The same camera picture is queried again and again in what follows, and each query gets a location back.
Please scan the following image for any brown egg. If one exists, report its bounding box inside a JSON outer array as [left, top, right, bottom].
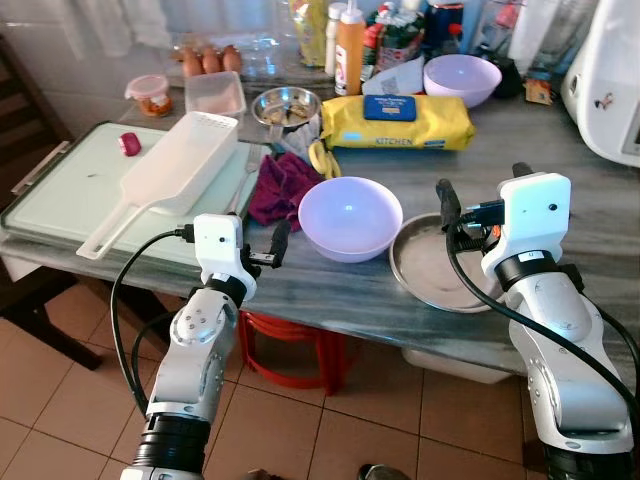
[[220, 44, 244, 73], [201, 47, 223, 75], [180, 50, 204, 78]]

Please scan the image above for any white kitchen appliance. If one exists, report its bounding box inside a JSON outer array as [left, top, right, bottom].
[[560, 0, 640, 167]]

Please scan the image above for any grey marble top table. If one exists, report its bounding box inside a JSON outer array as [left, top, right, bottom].
[[0, 85, 640, 376]]

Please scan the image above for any clear plastic box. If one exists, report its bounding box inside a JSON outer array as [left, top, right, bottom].
[[184, 71, 247, 118]]

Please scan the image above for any pale green tray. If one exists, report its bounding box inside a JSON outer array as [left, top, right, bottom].
[[0, 121, 273, 271]]

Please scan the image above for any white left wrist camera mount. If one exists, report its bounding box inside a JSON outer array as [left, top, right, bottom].
[[193, 213, 259, 301]]

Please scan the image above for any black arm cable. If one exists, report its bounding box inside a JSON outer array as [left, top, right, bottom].
[[445, 222, 640, 441], [110, 226, 196, 419]]

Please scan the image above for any steel bowl with food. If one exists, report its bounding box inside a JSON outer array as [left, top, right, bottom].
[[251, 87, 323, 132]]

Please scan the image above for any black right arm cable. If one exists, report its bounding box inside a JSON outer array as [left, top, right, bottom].
[[445, 222, 640, 441]]

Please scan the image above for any white long-handled plastic container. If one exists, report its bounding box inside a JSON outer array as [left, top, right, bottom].
[[77, 111, 241, 262]]

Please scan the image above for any red plastic stool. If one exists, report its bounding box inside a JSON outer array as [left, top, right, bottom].
[[237, 310, 353, 394]]

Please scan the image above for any small orange box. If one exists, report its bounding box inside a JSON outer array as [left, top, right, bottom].
[[524, 75, 554, 106]]

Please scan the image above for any small pink object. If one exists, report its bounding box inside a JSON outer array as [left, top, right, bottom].
[[118, 131, 141, 158]]

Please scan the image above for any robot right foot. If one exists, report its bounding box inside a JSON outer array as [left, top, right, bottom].
[[358, 463, 411, 480]]

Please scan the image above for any orange sauce bottle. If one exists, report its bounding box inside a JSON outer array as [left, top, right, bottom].
[[334, 0, 367, 97]]

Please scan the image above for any lilac plastic bowl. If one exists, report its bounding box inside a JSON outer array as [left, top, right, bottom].
[[423, 54, 504, 109], [298, 177, 404, 264]]

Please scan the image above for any yellow kitchen wipes package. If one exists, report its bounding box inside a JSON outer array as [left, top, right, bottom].
[[320, 93, 477, 153]]

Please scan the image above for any yellow banana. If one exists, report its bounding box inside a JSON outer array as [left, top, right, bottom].
[[307, 140, 342, 180]]

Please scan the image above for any maroon cloth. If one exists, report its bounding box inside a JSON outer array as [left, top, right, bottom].
[[247, 152, 326, 232]]

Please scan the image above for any round steel plate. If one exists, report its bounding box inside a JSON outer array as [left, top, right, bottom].
[[389, 213, 501, 315]]

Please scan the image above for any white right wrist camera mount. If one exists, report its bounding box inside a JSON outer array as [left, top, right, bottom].
[[483, 173, 573, 279]]

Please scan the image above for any grey folded plastic bag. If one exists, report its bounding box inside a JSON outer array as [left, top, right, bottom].
[[375, 58, 431, 96]]

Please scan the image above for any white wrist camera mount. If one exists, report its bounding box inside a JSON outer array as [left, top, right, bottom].
[[193, 213, 259, 301], [483, 173, 573, 279]]

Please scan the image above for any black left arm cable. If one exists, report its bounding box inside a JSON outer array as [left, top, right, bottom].
[[110, 226, 196, 419]]

